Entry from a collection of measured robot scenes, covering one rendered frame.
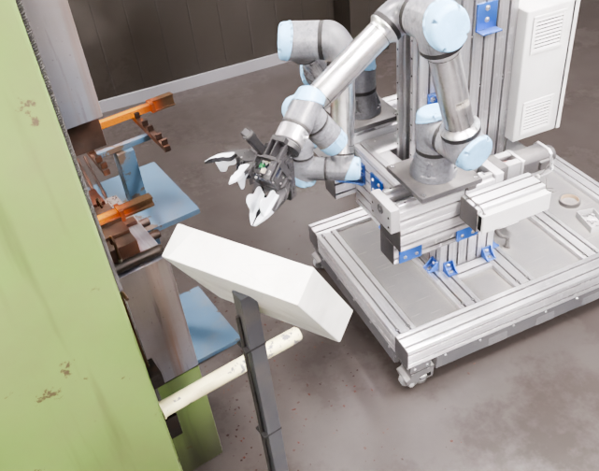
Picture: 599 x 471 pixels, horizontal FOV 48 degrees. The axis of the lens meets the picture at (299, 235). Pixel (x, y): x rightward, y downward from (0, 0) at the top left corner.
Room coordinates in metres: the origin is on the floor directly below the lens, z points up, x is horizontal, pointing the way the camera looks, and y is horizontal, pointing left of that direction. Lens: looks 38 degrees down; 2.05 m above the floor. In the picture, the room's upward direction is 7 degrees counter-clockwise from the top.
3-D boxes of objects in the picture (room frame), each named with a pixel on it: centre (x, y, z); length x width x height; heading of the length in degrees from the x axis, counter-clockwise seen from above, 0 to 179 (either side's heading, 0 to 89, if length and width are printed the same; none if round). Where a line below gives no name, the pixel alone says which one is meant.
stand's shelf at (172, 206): (2.02, 0.56, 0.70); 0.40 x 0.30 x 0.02; 29
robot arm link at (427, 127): (1.80, -0.46, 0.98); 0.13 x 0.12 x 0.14; 24
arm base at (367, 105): (2.27, -0.29, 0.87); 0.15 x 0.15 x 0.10
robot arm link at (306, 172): (1.82, -0.06, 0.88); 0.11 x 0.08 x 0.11; 76
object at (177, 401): (1.25, 0.23, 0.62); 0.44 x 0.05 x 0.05; 120
